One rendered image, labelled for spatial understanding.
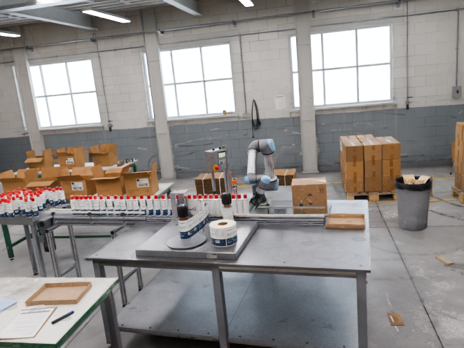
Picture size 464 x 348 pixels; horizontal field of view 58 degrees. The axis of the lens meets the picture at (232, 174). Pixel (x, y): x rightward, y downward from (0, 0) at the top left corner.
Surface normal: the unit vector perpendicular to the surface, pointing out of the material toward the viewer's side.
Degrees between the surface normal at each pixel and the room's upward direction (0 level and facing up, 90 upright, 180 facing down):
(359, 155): 90
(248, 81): 90
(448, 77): 90
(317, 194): 90
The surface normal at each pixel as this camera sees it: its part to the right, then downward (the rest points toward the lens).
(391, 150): -0.15, 0.23
